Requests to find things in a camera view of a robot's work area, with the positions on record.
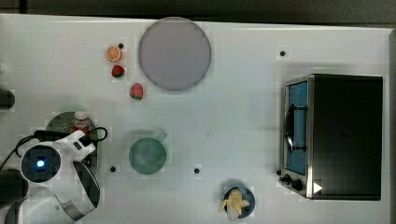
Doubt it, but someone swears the red plush ketchup bottle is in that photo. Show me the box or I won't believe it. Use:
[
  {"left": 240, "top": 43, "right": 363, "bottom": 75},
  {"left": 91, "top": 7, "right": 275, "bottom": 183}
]
[{"left": 72, "top": 111, "right": 90, "bottom": 133}]

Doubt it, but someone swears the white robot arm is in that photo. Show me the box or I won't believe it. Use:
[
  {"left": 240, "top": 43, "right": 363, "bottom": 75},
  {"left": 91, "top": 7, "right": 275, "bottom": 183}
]
[{"left": 5, "top": 130, "right": 100, "bottom": 224}]

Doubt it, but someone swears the green oval strainer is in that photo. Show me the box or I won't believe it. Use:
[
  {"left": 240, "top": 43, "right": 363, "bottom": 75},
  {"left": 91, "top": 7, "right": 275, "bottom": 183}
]
[{"left": 46, "top": 111, "right": 98, "bottom": 175}]

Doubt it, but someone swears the grey round plate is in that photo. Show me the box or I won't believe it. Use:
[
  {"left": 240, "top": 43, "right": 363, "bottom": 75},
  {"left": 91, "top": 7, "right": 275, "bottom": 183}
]
[{"left": 138, "top": 17, "right": 211, "bottom": 91}]

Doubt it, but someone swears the pink strawberry toy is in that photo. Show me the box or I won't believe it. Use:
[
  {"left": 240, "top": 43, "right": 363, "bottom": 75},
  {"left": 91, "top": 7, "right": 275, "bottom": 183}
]
[{"left": 129, "top": 83, "right": 144, "bottom": 100}]

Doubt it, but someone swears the green cup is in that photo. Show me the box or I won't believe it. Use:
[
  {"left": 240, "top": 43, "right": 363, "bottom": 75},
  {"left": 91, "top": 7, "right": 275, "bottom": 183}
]
[{"left": 129, "top": 133, "right": 167, "bottom": 175}]

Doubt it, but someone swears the dark red strawberry toy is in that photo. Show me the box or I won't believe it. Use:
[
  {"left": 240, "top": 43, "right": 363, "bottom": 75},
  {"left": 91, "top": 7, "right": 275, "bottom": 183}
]
[{"left": 111, "top": 65, "right": 125, "bottom": 78}]

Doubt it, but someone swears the peeled banana toy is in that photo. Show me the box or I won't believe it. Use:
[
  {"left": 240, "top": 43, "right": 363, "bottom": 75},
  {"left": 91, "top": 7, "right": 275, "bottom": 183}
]
[{"left": 219, "top": 189, "right": 249, "bottom": 221}]

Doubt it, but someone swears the orange slice toy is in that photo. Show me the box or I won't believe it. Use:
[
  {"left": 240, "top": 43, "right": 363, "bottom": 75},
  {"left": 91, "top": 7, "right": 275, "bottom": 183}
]
[{"left": 105, "top": 46, "right": 122, "bottom": 63}]

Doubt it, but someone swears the black toaster oven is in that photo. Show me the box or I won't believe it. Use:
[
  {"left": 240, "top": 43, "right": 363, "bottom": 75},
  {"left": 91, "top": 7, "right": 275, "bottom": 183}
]
[{"left": 276, "top": 74, "right": 383, "bottom": 201}]

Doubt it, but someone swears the black cylinder upper left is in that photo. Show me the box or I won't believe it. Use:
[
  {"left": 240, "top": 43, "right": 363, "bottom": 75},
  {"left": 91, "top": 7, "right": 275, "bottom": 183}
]
[{"left": 0, "top": 89, "right": 15, "bottom": 110}]

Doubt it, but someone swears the black cylinder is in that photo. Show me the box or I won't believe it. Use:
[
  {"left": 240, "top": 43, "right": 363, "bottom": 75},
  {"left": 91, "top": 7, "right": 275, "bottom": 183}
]
[
  {"left": 0, "top": 169, "right": 29, "bottom": 208},
  {"left": 0, "top": 89, "right": 15, "bottom": 110}
]

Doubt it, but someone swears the black cylinder lower left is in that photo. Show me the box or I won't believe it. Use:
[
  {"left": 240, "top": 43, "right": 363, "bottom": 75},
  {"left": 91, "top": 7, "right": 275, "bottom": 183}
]
[{"left": 0, "top": 169, "right": 29, "bottom": 208}]

